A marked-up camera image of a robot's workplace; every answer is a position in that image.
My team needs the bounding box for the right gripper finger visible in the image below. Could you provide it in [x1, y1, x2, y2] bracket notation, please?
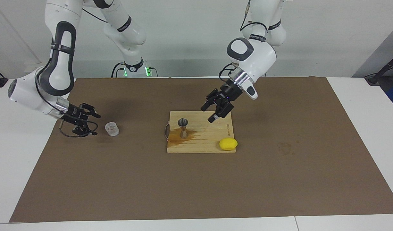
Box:
[73, 125, 98, 137]
[80, 103, 102, 119]

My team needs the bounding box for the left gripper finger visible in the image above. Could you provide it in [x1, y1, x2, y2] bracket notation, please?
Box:
[200, 89, 220, 112]
[208, 102, 234, 124]

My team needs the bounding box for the small clear glass cup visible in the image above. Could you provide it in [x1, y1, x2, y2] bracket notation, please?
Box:
[105, 122, 120, 137]

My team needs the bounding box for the steel double jigger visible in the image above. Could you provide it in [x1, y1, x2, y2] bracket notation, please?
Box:
[178, 118, 189, 139]

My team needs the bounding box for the yellow lemon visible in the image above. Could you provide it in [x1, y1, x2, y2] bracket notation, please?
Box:
[219, 138, 238, 151]

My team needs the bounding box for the brown table mat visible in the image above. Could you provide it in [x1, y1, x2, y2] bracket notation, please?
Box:
[9, 76, 393, 223]

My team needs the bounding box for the black stand with pole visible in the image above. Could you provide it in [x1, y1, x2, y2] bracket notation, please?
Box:
[365, 51, 393, 85]

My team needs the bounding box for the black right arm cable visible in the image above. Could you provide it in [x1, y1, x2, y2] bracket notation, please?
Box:
[36, 82, 98, 139]

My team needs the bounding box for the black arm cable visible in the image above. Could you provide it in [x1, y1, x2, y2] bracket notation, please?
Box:
[218, 0, 269, 84]
[36, 82, 98, 139]

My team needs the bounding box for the wooden cutting board, metal handle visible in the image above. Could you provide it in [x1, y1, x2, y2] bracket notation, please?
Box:
[165, 111, 236, 153]

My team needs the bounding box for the black right base cable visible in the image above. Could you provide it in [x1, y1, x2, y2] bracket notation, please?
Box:
[111, 62, 125, 78]

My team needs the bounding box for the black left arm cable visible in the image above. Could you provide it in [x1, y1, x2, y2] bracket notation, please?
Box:
[218, 0, 269, 84]

